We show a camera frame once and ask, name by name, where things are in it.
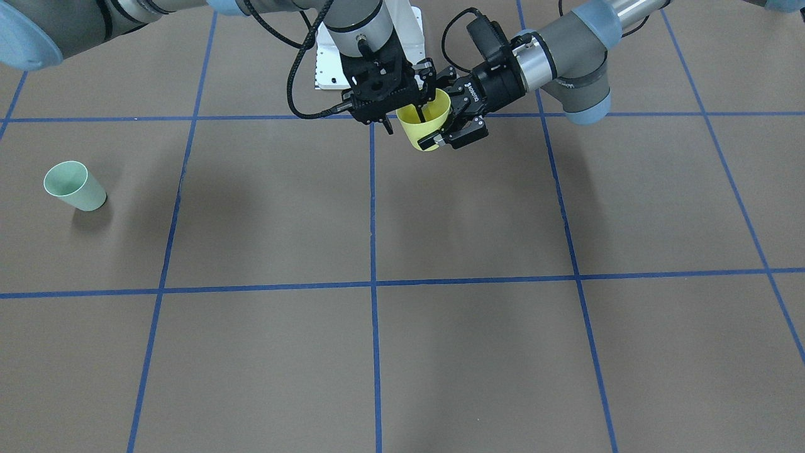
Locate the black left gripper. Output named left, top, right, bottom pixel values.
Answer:
left=412, top=60, right=526, bottom=151

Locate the yellow plastic cup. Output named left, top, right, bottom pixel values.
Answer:
left=395, top=89, right=451, bottom=152

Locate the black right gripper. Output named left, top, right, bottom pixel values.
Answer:
left=340, top=41, right=428, bottom=135

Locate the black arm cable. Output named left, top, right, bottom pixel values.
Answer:
left=242, top=0, right=353, bottom=120

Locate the green plastic cup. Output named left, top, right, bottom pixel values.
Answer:
left=43, top=160, right=108, bottom=212

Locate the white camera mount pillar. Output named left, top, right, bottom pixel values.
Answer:
left=314, top=1, right=426, bottom=90

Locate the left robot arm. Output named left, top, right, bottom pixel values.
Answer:
left=396, top=1, right=668, bottom=151

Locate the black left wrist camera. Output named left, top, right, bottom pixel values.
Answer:
left=466, top=14, right=511, bottom=67

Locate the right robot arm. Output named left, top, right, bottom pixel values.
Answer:
left=2, top=1, right=435, bottom=125

